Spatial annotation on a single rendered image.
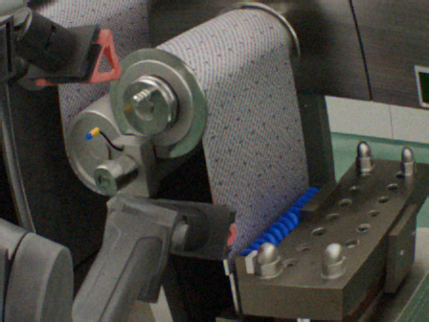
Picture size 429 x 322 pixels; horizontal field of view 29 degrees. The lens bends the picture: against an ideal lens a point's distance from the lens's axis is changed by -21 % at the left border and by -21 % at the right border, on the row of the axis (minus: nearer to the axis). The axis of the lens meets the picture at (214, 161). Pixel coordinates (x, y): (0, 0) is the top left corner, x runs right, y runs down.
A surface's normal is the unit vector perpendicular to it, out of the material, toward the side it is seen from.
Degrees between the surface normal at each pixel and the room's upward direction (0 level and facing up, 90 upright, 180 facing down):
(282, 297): 90
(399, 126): 90
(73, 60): 50
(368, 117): 90
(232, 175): 90
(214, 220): 60
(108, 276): 21
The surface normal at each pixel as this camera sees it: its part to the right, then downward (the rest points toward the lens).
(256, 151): 0.84, 0.07
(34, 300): 0.05, -0.44
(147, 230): 0.22, -0.91
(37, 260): 0.19, -0.80
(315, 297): -0.52, 0.40
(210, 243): -0.52, -0.12
